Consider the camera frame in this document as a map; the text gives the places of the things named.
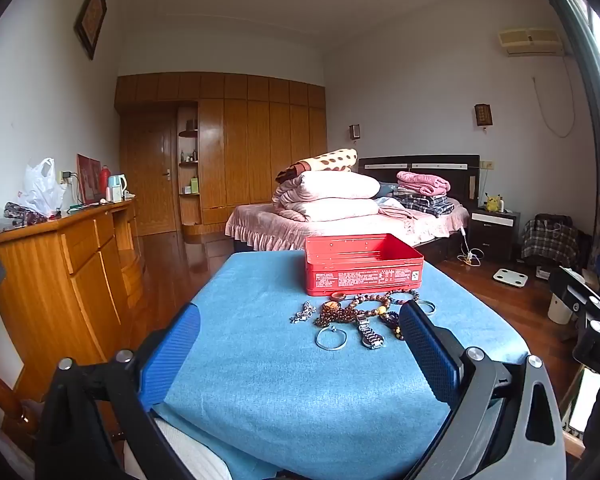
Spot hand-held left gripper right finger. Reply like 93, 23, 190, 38
399, 300, 568, 480

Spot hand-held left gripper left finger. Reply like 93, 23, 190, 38
37, 302, 203, 480

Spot purple bead bracelet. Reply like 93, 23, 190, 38
380, 311, 406, 341

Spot silver metal wristwatch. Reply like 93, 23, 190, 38
356, 312, 385, 350

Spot dark bead bracelet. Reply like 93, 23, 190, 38
386, 289, 421, 306

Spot wooden bead bracelet yellow bead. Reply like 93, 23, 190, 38
350, 294, 392, 317

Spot red tin box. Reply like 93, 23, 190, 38
304, 233, 425, 297

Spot brown small-bead necklace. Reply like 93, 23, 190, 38
314, 300, 361, 329

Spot silver chain bracelet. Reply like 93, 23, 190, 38
290, 301, 316, 325

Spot white bin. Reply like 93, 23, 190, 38
547, 287, 581, 325

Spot plaid bag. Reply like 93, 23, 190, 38
521, 214, 581, 268

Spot white bathroom scale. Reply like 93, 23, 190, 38
492, 268, 531, 289

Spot dark nightstand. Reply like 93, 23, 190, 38
467, 207, 521, 262

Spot blue tablecloth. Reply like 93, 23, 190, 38
152, 249, 531, 480

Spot wooden sideboard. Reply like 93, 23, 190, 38
0, 197, 146, 401

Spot folded plaid clothes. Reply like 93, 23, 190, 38
392, 191, 456, 218

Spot bed with pink bedspread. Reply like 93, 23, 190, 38
225, 197, 471, 261

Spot folded pink cloth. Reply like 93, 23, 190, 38
396, 171, 452, 196

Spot light blue kettle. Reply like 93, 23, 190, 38
107, 174, 130, 203

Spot wooden door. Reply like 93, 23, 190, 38
120, 112, 178, 236

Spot pile of folded clothes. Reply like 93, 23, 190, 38
357, 154, 481, 201

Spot dark patterned cloth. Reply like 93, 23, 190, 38
4, 202, 48, 226

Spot wooden wardrobe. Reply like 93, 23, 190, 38
114, 72, 328, 235

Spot white plastic bag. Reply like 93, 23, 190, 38
19, 158, 67, 216

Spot spotted brown blanket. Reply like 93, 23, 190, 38
275, 148, 359, 183

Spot air conditioner cable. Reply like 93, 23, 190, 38
531, 55, 581, 138

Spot wooden chair post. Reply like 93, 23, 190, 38
0, 345, 38, 441

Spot dark window frame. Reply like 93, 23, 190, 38
530, 0, 600, 311

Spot red picture frame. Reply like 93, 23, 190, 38
76, 154, 103, 206

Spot wall air conditioner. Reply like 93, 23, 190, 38
497, 28, 566, 57

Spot framed wall picture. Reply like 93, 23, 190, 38
74, 0, 108, 61

